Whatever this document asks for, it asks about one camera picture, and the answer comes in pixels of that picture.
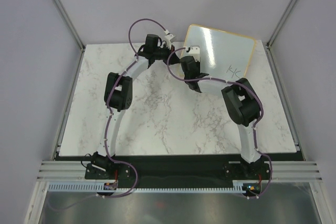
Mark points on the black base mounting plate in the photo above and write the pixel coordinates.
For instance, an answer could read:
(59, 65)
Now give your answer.
(179, 182)

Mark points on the aluminium front rail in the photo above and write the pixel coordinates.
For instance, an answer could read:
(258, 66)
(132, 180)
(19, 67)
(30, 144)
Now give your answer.
(162, 167)

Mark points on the aluminium left frame post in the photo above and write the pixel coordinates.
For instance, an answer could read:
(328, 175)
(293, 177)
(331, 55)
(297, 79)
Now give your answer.
(64, 15)

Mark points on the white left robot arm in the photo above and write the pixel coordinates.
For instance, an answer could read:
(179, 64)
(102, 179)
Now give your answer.
(118, 97)

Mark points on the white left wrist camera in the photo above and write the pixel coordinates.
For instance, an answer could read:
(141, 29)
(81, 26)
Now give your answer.
(169, 38)

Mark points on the blue slotted cable duct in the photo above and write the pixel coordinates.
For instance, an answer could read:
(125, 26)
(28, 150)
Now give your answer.
(101, 187)

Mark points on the yellow framed whiteboard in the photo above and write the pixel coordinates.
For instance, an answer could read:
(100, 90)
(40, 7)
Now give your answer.
(223, 54)

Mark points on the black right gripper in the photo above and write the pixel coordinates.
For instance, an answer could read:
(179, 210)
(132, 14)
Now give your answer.
(198, 64)

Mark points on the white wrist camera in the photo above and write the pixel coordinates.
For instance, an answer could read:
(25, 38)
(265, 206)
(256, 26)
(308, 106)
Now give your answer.
(169, 38)
(194, 51)

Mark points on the aluminium right frame post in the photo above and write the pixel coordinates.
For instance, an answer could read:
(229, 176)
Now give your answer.
(284, 17)

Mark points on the aluminium frame post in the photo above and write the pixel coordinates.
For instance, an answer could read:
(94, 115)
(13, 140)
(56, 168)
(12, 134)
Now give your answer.
(64, 15)
(284, 17)

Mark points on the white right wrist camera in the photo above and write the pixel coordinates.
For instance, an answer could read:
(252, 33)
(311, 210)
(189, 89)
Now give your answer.
(194, 51)

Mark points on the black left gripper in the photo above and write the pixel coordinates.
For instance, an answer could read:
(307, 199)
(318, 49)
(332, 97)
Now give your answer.
(169, 55)

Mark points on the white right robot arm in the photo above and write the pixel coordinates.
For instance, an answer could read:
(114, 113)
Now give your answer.
(243, 108)

